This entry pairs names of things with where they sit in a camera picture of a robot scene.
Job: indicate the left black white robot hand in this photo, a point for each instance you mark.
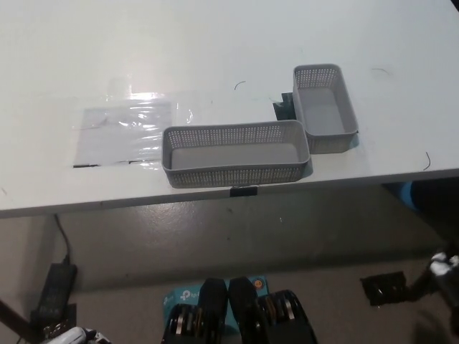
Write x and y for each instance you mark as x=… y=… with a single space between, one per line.
x=96 y=337

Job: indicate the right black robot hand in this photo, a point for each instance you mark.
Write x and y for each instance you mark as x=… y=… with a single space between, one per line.
x=446 y=265

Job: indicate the grey perforated plastic basket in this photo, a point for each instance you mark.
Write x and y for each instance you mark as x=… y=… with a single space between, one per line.
x=322 y=107
x=233 y=159

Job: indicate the blue object under desk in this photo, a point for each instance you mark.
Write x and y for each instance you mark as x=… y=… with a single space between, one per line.
x=405 y=195

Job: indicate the black power adapter brick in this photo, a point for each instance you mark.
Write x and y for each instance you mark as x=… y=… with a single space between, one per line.
x=57 y=286

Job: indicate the black floor plate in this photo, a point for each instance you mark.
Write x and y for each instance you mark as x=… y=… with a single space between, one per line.
x=383 y=288

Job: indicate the teal TP-Link carton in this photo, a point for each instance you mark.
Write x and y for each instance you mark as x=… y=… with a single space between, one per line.
x=183 y=295

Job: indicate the clear plastic sheet over paper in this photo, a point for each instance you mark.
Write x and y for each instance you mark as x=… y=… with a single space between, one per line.
x=122 y=132

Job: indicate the small black tape strip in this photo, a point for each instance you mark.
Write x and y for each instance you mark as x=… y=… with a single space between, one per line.
x=244 y=192

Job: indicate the black tape patch marking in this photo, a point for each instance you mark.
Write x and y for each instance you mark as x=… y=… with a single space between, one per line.
x=285 y=109

